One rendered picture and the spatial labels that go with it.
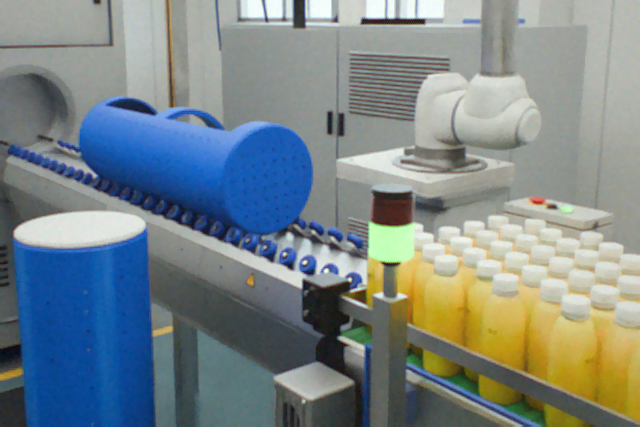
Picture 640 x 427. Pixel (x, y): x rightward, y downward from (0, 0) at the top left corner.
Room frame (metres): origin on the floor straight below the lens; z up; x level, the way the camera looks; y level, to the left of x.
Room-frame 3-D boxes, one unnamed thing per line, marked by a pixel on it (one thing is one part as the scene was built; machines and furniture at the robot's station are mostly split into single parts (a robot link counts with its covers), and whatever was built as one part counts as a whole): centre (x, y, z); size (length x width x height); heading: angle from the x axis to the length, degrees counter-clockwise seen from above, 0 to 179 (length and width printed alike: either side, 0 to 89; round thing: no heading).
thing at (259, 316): (2.45, 0.49, 0.79); 2.17 x 0.29 x 0.34; 38
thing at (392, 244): (1.10, -0.11, 1.18); 0.06 x 0.06 x 0.05
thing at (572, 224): (1.64, -0.51, 1.05); 0.20 x 0.10 x 0.10; 38
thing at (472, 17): (3.64, -0.80, 1.48); 0.24 x 0.12 x 0.08; 48
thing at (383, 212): (1.10, -0.11, 1.23); 0.06 x 0.06 x 0.04
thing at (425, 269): (1.36, -0.21, 0.99); 0.07 x 0.07 x 0.19
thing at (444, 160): (2.43, -0.37, 1.08); 0.22 x 0.18 x 0.06; 47
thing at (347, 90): (4.27, -0.31, 0.72); 2.15 x 0.54 x 1.45; 40
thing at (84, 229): (1.73, 0.52, 1.03); 0.28 x 0.28 x 0.01
